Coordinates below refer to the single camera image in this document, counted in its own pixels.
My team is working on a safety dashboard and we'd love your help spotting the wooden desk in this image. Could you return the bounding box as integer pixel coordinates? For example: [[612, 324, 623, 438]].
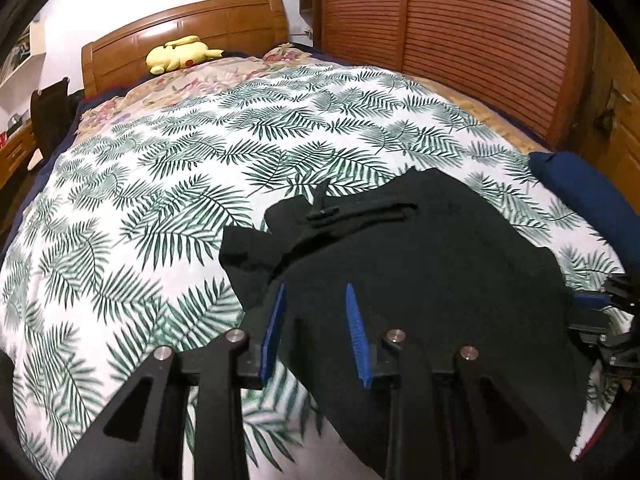
[[0, 120, 39, 196]]

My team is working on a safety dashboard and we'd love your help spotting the wooden door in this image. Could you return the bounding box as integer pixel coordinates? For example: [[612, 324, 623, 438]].
[[565, 7, 640, 192]]

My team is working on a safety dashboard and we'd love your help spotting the white wall shelf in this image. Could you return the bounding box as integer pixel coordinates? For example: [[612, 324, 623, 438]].
[[0, 22, 47, 92]]

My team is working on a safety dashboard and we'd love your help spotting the yellow plush toy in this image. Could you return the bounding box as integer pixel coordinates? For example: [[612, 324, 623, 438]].
[[145, 35, 225, 75]]

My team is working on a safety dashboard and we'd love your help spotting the wooden headboard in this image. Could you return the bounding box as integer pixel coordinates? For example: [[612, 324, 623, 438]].
[[81, 0, 290, 99]]

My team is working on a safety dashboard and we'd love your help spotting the navy blue bed sheet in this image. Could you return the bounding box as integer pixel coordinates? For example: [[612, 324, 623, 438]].
[[528, 151, 627, 262]]

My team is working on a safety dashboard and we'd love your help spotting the black coat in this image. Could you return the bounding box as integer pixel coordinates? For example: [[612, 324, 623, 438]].
[[218, 166, 593, 480]]

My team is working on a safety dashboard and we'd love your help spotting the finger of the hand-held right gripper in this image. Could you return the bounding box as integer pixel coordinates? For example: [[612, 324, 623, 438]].
[[566, 292, 612, 335]]

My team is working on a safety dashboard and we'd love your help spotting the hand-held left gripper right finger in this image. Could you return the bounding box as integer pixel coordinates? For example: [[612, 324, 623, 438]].
[[345, 283, 572, 480]]

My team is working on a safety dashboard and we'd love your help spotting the leaf print blanket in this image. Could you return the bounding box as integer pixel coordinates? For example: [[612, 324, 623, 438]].
[[0, 62, 631, 480]]

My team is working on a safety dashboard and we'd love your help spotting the floral quilt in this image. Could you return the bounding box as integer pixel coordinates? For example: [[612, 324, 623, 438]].
[[75, 42, 551, 156]]

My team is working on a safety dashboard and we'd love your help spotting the wooden louvered wardrobe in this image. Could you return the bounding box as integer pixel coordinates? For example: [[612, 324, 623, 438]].
[[299, 0, 597, 155]]

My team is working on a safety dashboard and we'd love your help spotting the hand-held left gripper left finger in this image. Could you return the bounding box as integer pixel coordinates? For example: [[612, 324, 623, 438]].
[[55, 282, 288, 480]]

